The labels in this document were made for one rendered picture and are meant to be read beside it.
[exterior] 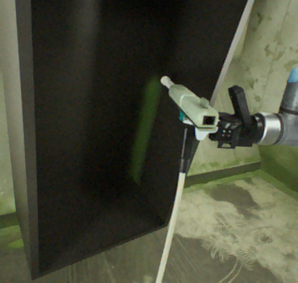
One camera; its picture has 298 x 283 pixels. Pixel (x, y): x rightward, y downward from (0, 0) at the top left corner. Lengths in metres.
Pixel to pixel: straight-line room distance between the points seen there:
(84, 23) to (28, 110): 0.44
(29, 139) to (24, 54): 0.20
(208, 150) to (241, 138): 1.72
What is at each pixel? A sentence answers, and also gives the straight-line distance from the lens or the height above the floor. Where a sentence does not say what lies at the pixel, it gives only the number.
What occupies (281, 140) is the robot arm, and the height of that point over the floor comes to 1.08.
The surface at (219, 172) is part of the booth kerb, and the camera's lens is 2.54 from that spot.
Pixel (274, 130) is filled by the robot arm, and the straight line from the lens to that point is 0.77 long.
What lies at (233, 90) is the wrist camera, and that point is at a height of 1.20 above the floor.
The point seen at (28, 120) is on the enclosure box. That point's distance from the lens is 0.65.
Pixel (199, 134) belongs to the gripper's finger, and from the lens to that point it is 0.70.
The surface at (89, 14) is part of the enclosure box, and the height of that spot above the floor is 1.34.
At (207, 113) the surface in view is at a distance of 0.58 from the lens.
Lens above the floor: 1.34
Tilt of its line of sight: 23 degrees down
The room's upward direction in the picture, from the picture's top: 6 degrees clockwise
